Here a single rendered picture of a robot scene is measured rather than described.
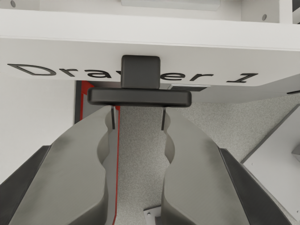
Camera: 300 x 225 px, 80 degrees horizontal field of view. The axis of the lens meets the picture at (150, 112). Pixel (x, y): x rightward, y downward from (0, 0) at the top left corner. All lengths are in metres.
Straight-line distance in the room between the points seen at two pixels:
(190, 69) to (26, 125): 0.25
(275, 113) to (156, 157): 0.76
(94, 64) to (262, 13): 0.16
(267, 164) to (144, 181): 0.70
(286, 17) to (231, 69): 0.06
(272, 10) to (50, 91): 0.29
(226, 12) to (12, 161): 0.35
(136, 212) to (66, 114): 0.92
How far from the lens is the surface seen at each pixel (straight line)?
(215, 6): 0.24
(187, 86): 0.55
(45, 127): 0.31
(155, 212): 1.14
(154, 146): 1.05
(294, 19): 0.26
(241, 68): 0.17
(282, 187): 1.33
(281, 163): 1.30
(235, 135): 1.17
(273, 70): 0.19
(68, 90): 0.30
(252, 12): 0.24
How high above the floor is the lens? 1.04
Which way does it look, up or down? 86 degrees down
